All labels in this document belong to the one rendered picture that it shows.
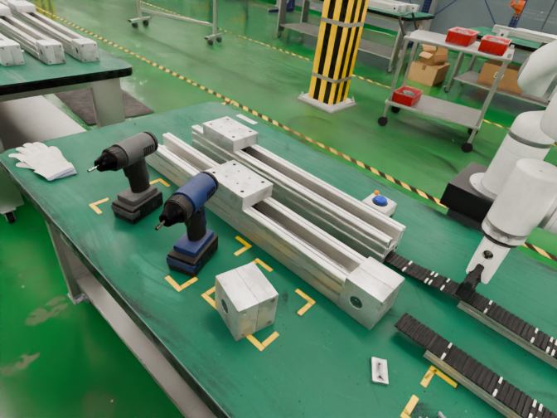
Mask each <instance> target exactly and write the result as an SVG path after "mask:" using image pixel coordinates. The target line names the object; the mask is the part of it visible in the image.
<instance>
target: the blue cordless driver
mask: <svg viewBox="0 0 557 418"><path fill-rule="evenodd" d="M218 187H219V183H218V180H217V178H216V177H215V176H214V175H213V174H212V173H210V172H208V171H201V172H199V173H198V174H196V175H195V176H194V177H192V178H191V179H190V180H189V181H188V182H186V183H185V184H184V185H183V186H182V187H180V188H179V189H178V190H177V191H175V192H174V193H173V194H172V196H171V197H169V198H168V199H167V200H166V201H165V203H164V204H163V205H164V207H163V208H164V209H163V211H162V213H161V215H160V217H159V221H160V222H161V223H160V224H159V225H157V226H156V227H155V230H156V231H158V230H159V229H160V228H161V227H162V226H166V227H169V226H172V225H174V224H177V223H184V224H185V226H186V233H185V234H184V235H183V236H182V237H181V238H180V239H179V240H178V241H177V242H176V243H175V244H174V246H173V248H172V250H171V251H170V252H169V253H168V255H167V263H168V267H169V268H170V269H171V270H175V271H177V272H180V273H182V274H184V275H188V276H191V277H192V278H195V277H196V276H197V275H198V273H199V272H200V271H201V269H202V268H203V267H204V265H205V264H206V263H207V261H208V260H209V259H210V258H211V257H212V256H213V255H214V253H215V252H216V251H217V249H218V235H217V234H214V231H212V230H209V229H207V228H206V210H205V203H206V202H207V201H208V200H209V199H210V198H211V197H212V196H213V195H214V194H215V192H216V191H217V189H218Z"/></svg>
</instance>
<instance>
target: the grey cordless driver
mask: <svg viewBox="0 0 557 418"><path fill-rule="evenodd" d="M157 149H158V141H157V138H156V137H155V135H154V134H152V133H151V132H149V131H144V132H141V133H139V134H135V135H134V136H132V137H130V138H127V139H125V140H123V141H120V142H118V143H116V144H113V145H112V146H111V147H109V148H106V149H104V150H103V151H102V155H101V156H100V157H98V158H97V159H96V160H95V161H94V167H93V168H91V169H88V170H87V172H88V173H90V172H92V171H94V170H95V169H97V170H98V171H100V172H105V171H109V170H112V171H115V172H116V171H118V170H120V169H123V171H124V176H125V177H127V178H128V182H129V185H130V187H129V188H127V189H125V190H124V191H122V192H120V193H119V194H118V195H117V199H115V200H114V201H112V204H111V209H112V211H113V212H114V215H115V216H116V217H118V218H120V219H122V220H124V221H127V222H129V223H131V224H133V225H134V224H136V223H137V222H139V221H141V220H142V219H143V218H144V217H145V216H147V215H149V214H150V213H152V212H153V211H155V210H156V209H158V208H159V207H160V206H162V204H163V200H162V192H161V191H159V190H158V189H157V187H155V186H153V185H152V184H150V182H149V178H150V176H149V172H148V167H147V164H146V160H145V159H144V158H145V157H147V156H148V155H150V154H152V153H154V152H155V151H157Z"/></svg>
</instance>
